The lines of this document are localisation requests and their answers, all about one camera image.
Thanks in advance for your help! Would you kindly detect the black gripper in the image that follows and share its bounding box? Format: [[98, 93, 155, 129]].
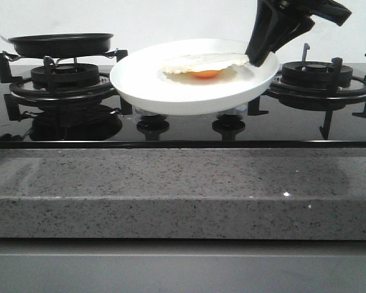
[[245, 0, 352, 67]]

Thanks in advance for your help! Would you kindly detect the fried egg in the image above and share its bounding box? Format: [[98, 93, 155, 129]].
[[162, 53, 249, 78]]

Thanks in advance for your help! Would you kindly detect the white round plate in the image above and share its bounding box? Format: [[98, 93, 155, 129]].
[[110, 38, 279, 115]]

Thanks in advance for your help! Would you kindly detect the black frying pan mint handle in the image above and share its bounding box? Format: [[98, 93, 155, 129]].
[[5, 33, 113, 59]]

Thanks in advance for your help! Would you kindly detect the black right gas burner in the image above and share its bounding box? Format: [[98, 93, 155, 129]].
[[280, 61, 335, 89]]

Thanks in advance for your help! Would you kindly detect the black gas burner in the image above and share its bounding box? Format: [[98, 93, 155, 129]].
[[280, 61, 335, 89], [30, 63, 99, 90]]

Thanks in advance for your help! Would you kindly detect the black right pan support grate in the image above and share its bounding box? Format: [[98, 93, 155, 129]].
[[263, 43, 366, 140]]

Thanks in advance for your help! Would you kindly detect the black pan support grate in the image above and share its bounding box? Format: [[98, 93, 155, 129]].
[[0, 51, 118, 121], [263, 43, 366, 140]]

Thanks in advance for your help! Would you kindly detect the silver right stove knob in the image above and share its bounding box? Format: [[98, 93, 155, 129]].
[[217, 104, 248, 120]]

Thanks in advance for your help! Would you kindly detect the silver stove knob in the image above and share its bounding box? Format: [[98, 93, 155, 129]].
[[217, 104, 248, 120], [134, 107, 167, 120]]

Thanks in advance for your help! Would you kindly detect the silver left stove knob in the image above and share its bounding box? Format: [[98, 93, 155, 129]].
[[134, 107, 167, 120]]

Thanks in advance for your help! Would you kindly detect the black left gas burner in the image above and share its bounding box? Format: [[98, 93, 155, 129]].
[[30, 63, 99, 90]]

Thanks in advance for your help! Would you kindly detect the black glass gas stove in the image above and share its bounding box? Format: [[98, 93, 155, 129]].
[[0, 82, 366, 149]]

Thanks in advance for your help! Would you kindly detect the black left pan support grate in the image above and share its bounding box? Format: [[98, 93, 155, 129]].
[[0, 51, 118, 121]]

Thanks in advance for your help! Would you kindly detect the grey cabinet front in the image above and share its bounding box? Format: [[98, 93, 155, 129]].
[[0, 239, 366, 292]]

